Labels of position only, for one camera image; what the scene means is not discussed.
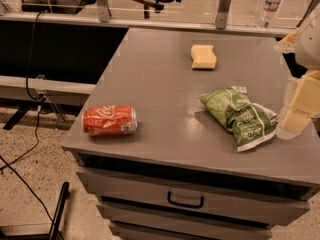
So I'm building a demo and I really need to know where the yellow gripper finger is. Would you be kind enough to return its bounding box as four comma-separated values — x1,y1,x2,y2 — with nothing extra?
274,29,298,54
280,69,320,134

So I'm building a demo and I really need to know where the red coke can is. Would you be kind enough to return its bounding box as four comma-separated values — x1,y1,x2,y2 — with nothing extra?
81,105,138,136

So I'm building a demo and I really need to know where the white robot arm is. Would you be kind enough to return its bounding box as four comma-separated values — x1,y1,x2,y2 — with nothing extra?
274,5,320,140

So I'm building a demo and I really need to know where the clear plastic water bottle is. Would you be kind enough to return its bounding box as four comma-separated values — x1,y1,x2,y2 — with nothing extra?
257,0,282,29

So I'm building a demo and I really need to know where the green chip bag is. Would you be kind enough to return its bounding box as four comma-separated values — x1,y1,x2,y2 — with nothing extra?
199,86,278,152

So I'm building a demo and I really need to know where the yellow sponge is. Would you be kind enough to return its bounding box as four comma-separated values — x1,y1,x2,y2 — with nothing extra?
191,45,217,70

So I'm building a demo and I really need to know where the grey drawer cabinet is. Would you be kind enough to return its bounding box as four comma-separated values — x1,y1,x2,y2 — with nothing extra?
63,28,320,240

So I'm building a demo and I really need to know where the black floor stand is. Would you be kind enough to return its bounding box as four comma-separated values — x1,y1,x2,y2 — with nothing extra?
0,181,71,240

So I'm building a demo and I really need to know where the metal bracket right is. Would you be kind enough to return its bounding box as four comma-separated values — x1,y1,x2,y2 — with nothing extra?
297,0,320,27

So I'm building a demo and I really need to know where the metal bracket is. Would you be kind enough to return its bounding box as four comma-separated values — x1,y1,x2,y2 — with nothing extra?
215,0,232,30
96,0,111,22
297,0,320,27

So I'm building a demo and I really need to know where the metal bracket middle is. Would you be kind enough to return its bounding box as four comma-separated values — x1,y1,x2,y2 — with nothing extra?
215,0,232,30

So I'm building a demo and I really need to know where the black drawer handle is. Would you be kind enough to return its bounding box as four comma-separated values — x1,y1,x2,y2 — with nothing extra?
167,191,204,209

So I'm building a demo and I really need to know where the metal bracket left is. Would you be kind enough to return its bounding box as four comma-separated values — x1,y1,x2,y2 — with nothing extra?
96,0,111,22

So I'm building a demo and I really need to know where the black power cable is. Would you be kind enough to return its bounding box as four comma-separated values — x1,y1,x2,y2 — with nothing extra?
0,11,54,225

